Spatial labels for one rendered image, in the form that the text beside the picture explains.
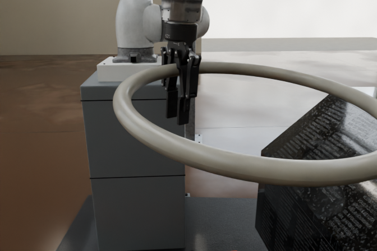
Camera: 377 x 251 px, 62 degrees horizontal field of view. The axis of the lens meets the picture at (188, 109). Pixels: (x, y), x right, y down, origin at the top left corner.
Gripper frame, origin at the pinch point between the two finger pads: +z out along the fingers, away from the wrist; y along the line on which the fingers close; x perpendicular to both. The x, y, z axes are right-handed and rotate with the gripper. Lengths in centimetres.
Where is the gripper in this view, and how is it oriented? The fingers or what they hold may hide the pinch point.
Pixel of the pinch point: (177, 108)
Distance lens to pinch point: 76.7
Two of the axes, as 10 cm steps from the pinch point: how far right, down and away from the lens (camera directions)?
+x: 8.1, -1.6, 5.6
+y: 5.8, 3.1, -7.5
